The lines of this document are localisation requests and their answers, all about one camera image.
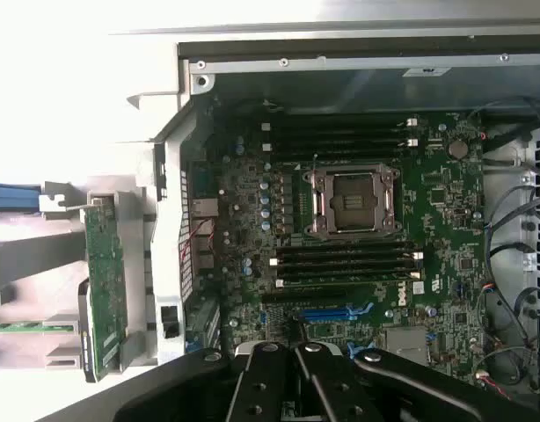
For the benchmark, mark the blue expansion slot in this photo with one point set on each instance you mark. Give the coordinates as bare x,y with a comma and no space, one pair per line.
351,348
323,315

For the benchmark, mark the hard disk with blue carrier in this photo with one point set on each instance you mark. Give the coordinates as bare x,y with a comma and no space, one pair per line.
10,198

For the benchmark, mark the green RAM stick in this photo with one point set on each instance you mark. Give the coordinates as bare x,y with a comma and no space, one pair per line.
24,328

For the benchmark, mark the grey chipset heat sink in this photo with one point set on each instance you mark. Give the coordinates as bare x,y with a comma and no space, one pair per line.
406,340

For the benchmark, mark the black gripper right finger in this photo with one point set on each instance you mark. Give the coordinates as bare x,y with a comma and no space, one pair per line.
340,387

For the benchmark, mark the black open PC case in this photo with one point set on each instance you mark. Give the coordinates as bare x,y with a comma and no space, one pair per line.
340,88

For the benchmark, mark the black expansion slot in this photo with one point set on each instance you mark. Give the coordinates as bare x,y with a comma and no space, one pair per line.
301,296

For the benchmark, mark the green motherboard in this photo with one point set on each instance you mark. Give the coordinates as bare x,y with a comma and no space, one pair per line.
428,220

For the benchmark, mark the silver coin battery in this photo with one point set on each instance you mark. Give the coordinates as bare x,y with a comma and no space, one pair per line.
457,149

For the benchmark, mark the grey printed parts rack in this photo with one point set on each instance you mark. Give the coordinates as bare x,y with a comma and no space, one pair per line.
32,259

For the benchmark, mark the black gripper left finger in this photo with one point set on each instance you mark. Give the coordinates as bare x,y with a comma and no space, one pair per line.
257,387

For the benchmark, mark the black RAM slot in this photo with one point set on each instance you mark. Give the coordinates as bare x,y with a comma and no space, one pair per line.
340,262
340,273
340,282
340,251
331,151
340,121
331,130
340,141

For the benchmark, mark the metal CPU socket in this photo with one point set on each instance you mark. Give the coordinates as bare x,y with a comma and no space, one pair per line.
353,202

